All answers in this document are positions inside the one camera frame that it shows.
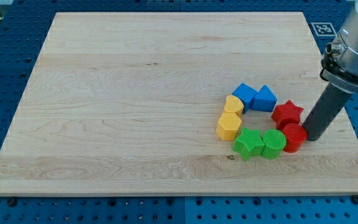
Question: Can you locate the green cylinder block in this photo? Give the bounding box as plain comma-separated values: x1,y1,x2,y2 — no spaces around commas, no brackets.
261,129,287,159

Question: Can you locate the red cylinder block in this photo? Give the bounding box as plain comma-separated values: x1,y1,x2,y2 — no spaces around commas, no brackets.
282,123,307,153

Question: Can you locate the green star block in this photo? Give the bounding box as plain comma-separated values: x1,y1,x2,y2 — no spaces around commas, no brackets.
233,127,265,161

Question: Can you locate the yellow hexagon block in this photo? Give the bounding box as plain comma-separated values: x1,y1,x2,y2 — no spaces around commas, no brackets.
216,112,242,141

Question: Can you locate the white fiducial marker tag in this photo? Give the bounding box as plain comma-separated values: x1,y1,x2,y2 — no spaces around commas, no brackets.
311,22,337,37

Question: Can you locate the blue cube block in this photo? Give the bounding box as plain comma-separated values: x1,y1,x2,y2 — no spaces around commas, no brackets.
232,83,257,114

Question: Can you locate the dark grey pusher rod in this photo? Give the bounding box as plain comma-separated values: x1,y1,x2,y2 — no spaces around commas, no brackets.
302,83,353,141

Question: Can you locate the red star block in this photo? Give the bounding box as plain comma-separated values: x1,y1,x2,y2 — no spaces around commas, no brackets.
271,100,304,130

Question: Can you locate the blue triangle block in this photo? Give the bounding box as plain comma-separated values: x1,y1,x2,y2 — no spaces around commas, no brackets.
250,85,277,112

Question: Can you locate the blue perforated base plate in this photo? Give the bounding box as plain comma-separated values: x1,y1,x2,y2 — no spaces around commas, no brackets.
0,0,358,223

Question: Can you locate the light wooden board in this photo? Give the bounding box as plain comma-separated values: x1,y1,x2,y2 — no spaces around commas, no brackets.
0,12,358,197

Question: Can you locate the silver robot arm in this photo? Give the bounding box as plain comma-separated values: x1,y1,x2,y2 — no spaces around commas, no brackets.
320,0,358,93

